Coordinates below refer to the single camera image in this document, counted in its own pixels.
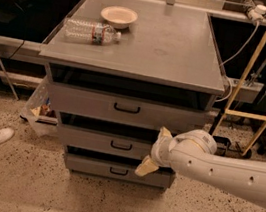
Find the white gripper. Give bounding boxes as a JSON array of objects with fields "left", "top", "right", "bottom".
[{"left": 135, "top": 126, "right": 173, "bottom": 177}]

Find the grey drawer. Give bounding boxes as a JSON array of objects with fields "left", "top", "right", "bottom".
[
  {"left": 57, "top": 124, "right": 152, "bottom": 160},
  {"left": 47, "top": 83, "right": 208, "bottom": 133},
  {"left": 64, "top": 154, "right": 175, "bottom": 189}
]

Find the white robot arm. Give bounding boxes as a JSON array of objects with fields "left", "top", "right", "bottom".
[{"left": 135, "top": 127, "right": 266, "bottom": 209}]

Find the grey bottom drawer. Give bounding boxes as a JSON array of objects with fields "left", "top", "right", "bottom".
[{"left": 64, "top": 154, "right": 175, "bottom": 189}]

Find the grey drawer cabinet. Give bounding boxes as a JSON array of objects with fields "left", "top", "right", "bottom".
[{"left": 19, "top": 0, "right": 238, "bottom": 201}]

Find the grey top drawer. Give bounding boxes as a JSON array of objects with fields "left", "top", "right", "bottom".
[{"left": 47, "top": 83, "right": 208, "bottom": 133}]

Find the black wheeled cart base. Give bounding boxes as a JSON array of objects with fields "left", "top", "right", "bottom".
[{"left": 213, "top": 136, "right": 252, "bottom": 163}]

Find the white bowl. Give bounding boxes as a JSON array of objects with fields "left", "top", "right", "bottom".
[{"left": 101, "top": 6, "right": 138, "bottom": 29}]

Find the clear plastic water bottle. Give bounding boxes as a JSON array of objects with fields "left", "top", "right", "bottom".
[{"left": 64, "top": 18, "right": 122, "bottom": 45}]

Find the white power cable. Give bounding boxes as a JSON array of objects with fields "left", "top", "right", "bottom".
[{"left": 212, "top": 15, "right": 263, "bottom": 109}]

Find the yellow ladder frame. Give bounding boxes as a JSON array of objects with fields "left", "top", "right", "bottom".
[{"left": 210, "top": 31, "right": 266, "bottom": 157}]

